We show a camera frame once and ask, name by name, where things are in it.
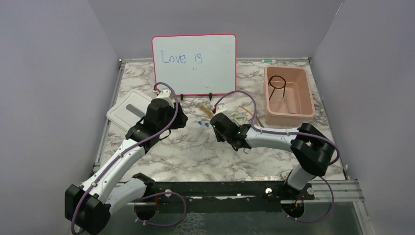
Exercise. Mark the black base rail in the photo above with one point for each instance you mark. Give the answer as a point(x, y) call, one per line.
point(212, 197)

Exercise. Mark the pink plastic bin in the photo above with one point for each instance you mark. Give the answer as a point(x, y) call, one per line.
point(298, 92)

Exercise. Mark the pink-framed whiteboard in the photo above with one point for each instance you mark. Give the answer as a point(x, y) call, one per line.
point(198, 64)

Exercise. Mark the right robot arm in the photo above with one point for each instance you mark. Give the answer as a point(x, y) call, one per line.
point(311, 148)

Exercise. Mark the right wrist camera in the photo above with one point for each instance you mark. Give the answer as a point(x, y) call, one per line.
point(221, 108)

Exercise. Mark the yellow rubber tubing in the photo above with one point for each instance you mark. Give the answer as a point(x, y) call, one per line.
point(249, 112)

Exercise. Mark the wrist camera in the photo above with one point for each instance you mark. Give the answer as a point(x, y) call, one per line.
point(165, 94)
point(221, 108)

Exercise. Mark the black metal ring support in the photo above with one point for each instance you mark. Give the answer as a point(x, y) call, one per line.
point(272, 83)

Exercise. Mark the white plastic bin lid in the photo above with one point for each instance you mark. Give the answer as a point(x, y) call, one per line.
point(129, 109)

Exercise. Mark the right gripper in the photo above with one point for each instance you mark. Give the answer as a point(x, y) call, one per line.
point(219, 137)

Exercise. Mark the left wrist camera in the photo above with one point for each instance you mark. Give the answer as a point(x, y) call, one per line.
point(165, 94)

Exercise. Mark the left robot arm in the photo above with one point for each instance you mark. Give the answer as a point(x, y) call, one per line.
point(90, 206)

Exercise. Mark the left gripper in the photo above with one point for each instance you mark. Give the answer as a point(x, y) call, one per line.
point(180, 119)

